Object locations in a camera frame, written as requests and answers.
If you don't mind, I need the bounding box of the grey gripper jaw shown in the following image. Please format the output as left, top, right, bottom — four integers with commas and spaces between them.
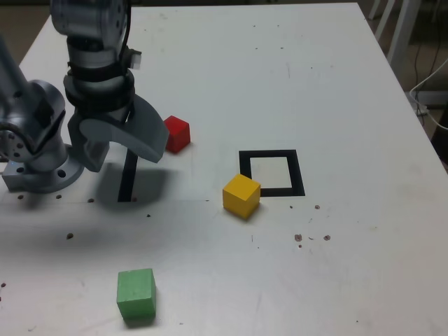
132, 93, 171, 155
78, 118, 165, 165

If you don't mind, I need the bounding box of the red cube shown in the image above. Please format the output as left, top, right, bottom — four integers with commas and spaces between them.
162, 115, 191, 154

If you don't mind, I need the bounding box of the yellow cube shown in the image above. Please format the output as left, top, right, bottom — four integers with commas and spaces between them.
222, 174, 262, 221

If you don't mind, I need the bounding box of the green cube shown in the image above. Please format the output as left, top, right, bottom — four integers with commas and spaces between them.
115, 268, 157, 321

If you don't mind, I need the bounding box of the black tape square outline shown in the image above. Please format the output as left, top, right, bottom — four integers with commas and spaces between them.
238, 149, 307, 197

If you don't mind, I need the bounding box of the black tape strip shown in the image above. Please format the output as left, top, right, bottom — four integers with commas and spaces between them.
117, 146, 139, 203

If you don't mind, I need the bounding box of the white metal furniture leg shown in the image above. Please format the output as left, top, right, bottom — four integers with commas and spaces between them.
375, 0, 396, 39
387, 0, 416, 71
367, 0, 383, 20

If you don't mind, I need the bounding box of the grey gripper camera mount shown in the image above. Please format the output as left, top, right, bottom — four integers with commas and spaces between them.
67, 117, 110, 173

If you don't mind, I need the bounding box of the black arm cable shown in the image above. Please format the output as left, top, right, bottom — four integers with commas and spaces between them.
118, 0, 143, 71

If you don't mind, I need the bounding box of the white cable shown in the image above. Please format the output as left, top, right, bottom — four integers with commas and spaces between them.
408, 55, 448, 131

